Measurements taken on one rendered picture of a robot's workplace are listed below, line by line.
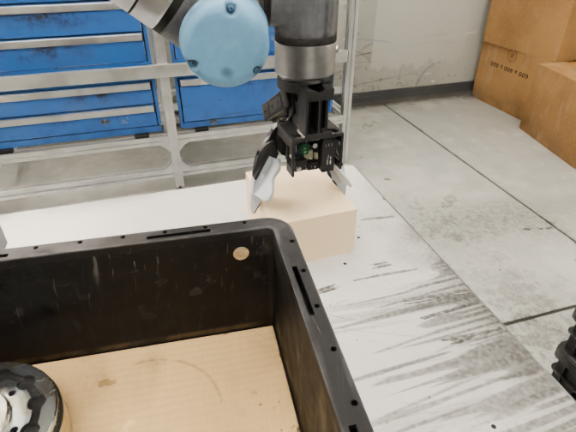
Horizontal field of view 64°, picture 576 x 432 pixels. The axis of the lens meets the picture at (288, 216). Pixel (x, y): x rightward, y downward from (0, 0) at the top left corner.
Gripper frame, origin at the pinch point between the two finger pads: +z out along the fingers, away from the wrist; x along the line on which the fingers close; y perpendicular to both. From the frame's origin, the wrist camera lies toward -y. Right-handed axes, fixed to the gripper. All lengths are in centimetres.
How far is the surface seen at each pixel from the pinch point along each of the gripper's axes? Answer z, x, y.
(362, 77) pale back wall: 55, 129, -222
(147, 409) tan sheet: -7.7, -24.2, 34.7
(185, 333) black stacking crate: -8.2, -20.6, 29.0
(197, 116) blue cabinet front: 37, 6, -141
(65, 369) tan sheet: -7.7, -29.9, 29.0
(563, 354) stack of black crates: 38, 52, 15
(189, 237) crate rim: -17.7, -19.3, 29.2
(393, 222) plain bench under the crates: 5.2, 15.6, 3.1
